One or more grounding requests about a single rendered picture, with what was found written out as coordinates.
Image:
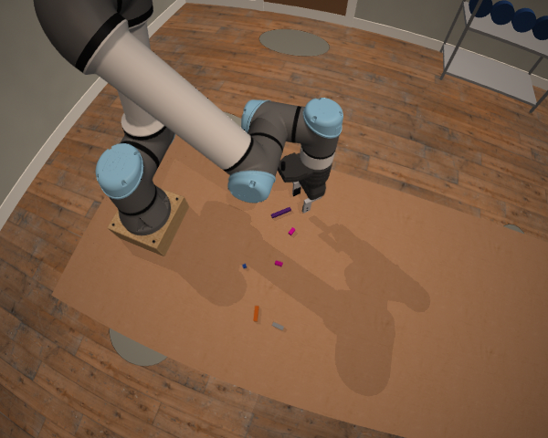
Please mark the dark purple rod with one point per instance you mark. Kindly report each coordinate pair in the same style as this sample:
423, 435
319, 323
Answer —
286, 210

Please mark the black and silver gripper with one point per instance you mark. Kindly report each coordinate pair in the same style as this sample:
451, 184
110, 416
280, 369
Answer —
297, 172

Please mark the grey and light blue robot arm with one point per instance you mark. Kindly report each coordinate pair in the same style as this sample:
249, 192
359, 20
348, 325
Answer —
167, 104

